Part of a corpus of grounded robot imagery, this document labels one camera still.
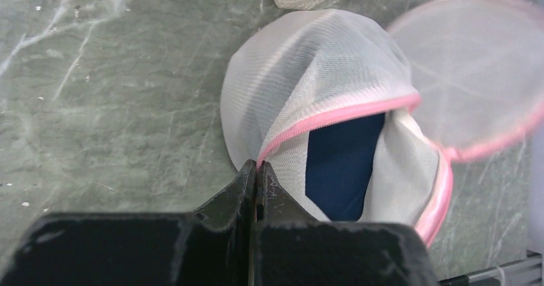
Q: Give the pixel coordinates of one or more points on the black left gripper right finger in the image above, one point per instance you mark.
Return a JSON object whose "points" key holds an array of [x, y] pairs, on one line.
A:
{"points": [[293, 248]]}

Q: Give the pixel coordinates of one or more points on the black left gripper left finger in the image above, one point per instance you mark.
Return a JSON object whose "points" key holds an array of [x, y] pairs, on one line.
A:
{"points": [[207, 246]]}

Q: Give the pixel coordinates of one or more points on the navy blue bra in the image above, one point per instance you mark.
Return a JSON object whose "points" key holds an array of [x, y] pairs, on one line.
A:
{"points": [[340, 164]]}

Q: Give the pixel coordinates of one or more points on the white mesh bag red zipper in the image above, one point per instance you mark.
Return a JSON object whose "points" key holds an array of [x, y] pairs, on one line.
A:
{"points": [[456, 79]]}

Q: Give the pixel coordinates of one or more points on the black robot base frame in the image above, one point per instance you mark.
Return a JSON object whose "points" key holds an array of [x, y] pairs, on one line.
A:
{"points": [[527, 272]]}

